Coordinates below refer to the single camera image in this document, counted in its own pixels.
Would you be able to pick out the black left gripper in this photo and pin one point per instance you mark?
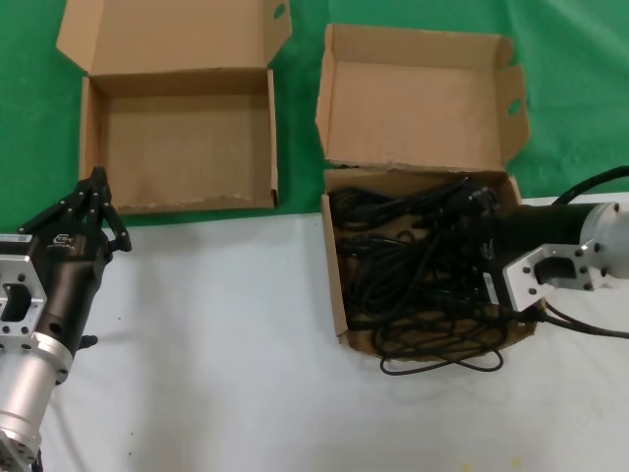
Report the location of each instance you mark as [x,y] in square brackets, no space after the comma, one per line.
[64,275]

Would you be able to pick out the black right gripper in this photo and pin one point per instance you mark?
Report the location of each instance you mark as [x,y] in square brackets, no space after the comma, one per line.
[545,226]

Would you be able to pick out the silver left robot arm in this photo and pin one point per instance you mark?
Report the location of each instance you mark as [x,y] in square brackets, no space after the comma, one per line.
[24,388]

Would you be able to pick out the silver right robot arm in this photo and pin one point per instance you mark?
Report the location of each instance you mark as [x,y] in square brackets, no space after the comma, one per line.
[614,246]

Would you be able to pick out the empty-lidded cardboard box, round hole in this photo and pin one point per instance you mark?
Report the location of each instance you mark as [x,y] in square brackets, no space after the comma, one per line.
[187,142]

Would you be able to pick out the cardboard box with torn edge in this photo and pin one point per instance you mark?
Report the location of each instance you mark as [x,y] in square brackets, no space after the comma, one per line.
[417,108]

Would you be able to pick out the green cloth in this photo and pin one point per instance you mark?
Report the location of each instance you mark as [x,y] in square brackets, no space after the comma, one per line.
[29,98]

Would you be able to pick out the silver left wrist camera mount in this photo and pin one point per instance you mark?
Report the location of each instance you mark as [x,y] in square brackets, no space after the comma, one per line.
[19,265]

